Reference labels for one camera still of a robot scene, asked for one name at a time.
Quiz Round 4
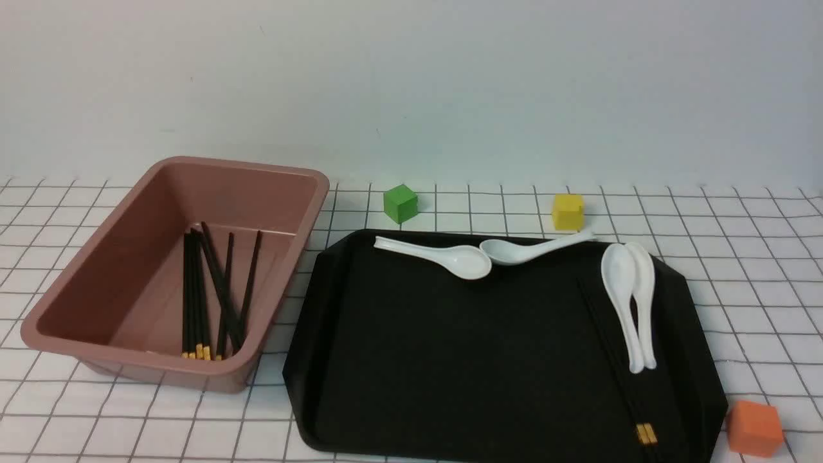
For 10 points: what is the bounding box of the black chopstick rightmost in bin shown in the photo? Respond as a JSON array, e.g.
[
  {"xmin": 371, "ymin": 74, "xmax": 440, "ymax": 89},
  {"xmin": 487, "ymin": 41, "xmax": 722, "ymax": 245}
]
[{"xmin": 239, "ymin": 230, "xmax": 262, "ymax": 339}]

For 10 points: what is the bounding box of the white ceramic spoon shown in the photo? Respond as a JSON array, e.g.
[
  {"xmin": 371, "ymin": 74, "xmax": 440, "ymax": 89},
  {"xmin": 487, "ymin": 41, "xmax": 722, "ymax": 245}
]
[
  {"xmin": 374, "ymin": 235, "xmax": 492, "ymax": 280},
  {"xmin": 479, "ymin": 230, "xmax": 596, "ymax": 266},
  {"xmin": 625, "ymin": 242, "xmax": 656, "ymax": 370},
  {"xmin": 601, "ymin": 243, "xmax": 644, "ymax": 374}
]

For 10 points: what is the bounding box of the green cube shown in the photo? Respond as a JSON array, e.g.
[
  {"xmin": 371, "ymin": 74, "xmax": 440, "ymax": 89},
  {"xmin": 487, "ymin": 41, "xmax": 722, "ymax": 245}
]
[{"xmin": 383, "ymin": 184, "xmax": 419, "ymax": 224}]

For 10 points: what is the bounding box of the white ceramic spoon middle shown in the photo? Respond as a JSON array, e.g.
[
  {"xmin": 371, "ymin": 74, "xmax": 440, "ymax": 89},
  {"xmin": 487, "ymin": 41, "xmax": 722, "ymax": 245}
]
[{"xmin": 479, "ymin": 230, "xmax": 596, "ymax": 266}]

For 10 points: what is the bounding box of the orange cube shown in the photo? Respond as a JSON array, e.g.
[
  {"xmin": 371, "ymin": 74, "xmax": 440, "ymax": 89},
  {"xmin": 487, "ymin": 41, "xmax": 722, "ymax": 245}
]
[{"xmin": 727, "ymin": 401, "xmax": 784, "ymax": 458}]

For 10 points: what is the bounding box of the black chopstick leftmost in bin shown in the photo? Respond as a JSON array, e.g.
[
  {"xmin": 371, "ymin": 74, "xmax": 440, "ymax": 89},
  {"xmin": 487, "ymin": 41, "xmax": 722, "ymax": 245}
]
[{"xmin": 181, "ymin": 233, "xmax": 192, "ymax": 359}]

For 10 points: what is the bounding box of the white ceramic spoon left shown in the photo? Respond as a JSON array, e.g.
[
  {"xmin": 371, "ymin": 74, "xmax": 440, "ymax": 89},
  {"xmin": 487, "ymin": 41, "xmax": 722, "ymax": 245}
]
[{"xmin": 374, "ymin": 235, "xmax": 492, "ymax": 280}]

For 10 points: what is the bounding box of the pink plastic bin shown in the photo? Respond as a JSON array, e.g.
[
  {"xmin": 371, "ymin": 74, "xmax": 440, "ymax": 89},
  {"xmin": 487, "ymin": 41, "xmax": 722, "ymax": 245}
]
[{"xmin": 21, "ymin": 156, "xmax": 330, "ymax": 394}]

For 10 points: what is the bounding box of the yellow cube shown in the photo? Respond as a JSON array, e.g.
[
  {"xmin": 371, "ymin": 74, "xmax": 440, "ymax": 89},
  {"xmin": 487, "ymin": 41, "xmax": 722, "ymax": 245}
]
[{"xmin": 552, "ymin": 194, "xmax": 585, "ymax": 232}]

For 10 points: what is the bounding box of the black chopstick crossing in bin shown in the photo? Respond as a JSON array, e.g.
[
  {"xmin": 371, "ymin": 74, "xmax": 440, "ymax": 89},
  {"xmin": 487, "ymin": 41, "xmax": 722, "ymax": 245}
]
[{"xmin": 200, "ymin": 222, "xmax": 244, "ymax": 350}]

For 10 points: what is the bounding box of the black plastic tray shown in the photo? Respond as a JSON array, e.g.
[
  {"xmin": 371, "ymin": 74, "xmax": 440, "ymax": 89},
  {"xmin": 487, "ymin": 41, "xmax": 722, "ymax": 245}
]
[{"xmin": 283, "ymin": 229, "xmax": 728, "ymax": 462}]

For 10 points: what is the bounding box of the white ceramic spoon front right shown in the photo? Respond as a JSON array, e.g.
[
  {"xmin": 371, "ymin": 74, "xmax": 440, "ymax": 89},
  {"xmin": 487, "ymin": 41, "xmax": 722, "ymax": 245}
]
[{"xmin": 601, "ymin": 243, "xmax": 644, "ymax": 374}]

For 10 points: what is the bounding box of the black chopstick in bin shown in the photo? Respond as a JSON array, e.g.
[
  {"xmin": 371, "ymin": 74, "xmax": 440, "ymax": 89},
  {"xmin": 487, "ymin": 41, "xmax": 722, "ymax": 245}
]
[
  {"xmin": 181, "ymin": 233, "xmax": 192, "ymax": 359},
  {"xmin": 215, "ymin": 231, "xmax": 235, "ymax": 361},
  {"xmin": 189, "ymin": 228, "xmax": 212, "ymax": 361},
  {"xmin": 239, "ymin": 230, "xmax": 262, "ymax": 339}
]

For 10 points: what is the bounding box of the black chopstick on tray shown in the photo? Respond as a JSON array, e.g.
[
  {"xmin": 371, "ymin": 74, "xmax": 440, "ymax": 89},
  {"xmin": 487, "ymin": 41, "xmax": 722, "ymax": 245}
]
[
  {"xmin": 582, "ymin": 277, "xmax": 659, "ymax": 444},
  {"xmin": 577, "ymin": 278, "xmax": 651, "ymax": 446}
]

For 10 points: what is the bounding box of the white ceramic spoon back right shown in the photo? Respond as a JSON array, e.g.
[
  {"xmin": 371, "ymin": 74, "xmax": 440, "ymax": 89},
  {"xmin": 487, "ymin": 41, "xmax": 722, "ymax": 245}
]
[{"xmin": 625, "ymin": 242, "xmax": 656, "ymax": 370}]

